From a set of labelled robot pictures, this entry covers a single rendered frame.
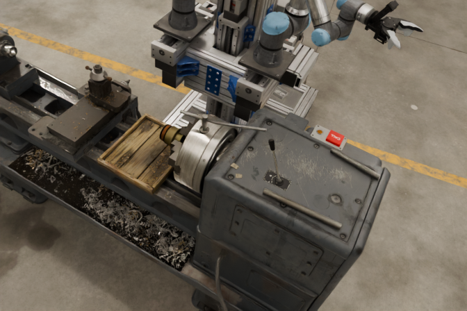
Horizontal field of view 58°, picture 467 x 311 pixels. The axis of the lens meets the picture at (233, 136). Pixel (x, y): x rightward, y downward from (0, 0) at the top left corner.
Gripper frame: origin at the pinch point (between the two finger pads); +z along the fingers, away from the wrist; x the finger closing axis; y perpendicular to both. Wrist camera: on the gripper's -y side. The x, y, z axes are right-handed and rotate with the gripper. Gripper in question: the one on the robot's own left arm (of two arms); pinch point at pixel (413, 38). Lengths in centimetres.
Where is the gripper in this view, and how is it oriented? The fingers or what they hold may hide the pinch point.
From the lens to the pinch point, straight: 181.2
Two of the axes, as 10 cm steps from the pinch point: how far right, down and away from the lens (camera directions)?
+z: 6.6, 6.2, -4.3
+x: -7.5, 5.2, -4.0
